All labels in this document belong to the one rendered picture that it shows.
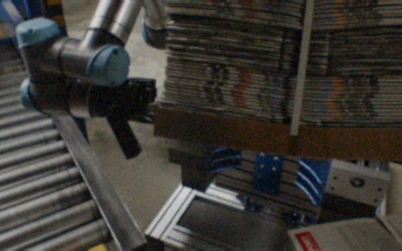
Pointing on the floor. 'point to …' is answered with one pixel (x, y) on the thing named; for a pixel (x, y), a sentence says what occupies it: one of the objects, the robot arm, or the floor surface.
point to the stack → (362, 234)
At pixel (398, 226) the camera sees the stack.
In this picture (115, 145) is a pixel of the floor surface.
